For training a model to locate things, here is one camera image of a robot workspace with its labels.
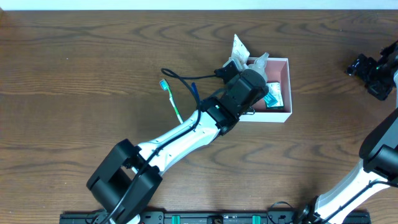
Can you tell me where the red teal Colgate toothpaste tube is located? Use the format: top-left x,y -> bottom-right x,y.
263,93 -> 278,108

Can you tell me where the clear pump bottle purple liquid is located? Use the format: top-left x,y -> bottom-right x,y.
248,52 -> 269,81

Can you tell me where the green white soap box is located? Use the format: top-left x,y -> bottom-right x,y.
266,82 -> 284,110

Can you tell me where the white Pantene lotion tube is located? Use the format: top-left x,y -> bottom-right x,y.
231,34 -> 250,66

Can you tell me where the blue disposable razor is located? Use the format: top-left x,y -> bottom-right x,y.
191,82 -> 200,106

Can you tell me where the green white toothbrush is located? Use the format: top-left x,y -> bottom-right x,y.
159,79 -> 183,124

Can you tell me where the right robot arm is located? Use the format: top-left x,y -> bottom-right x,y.
293,42 -> 397,223

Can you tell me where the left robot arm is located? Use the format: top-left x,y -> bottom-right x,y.
86,59 -> 269,223

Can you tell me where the cream box with pink interior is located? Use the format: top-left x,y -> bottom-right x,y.
222,57 -> 293,123

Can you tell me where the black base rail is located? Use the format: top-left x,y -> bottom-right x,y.
59,210 -> 294,224

